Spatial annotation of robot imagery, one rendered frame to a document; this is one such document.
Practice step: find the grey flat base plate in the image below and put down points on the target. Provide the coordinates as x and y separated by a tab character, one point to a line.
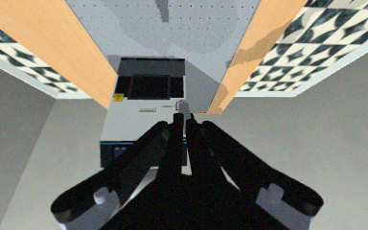
207	33

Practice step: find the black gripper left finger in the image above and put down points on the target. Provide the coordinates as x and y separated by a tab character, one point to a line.
92	203

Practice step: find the light grey cylindrical roll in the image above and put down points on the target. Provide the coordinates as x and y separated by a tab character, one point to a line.
151	174

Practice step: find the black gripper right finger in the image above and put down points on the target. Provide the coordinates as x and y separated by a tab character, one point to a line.
211	149

